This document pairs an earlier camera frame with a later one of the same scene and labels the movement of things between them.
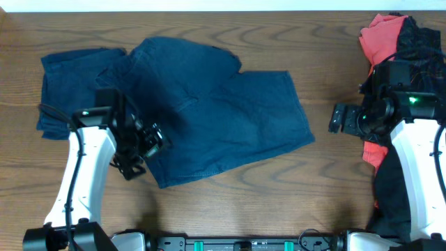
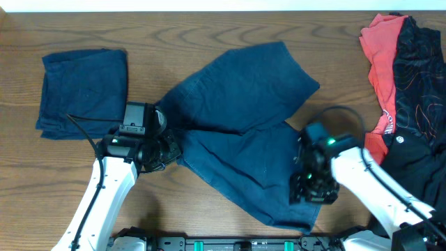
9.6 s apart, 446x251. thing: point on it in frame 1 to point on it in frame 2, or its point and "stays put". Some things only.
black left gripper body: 144,143 to 161,150
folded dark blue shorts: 70,84 stays put
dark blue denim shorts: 214,116 to 230,121
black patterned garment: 423,47 stays put
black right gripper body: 354,120 to 316,185
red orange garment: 379,42 stays put
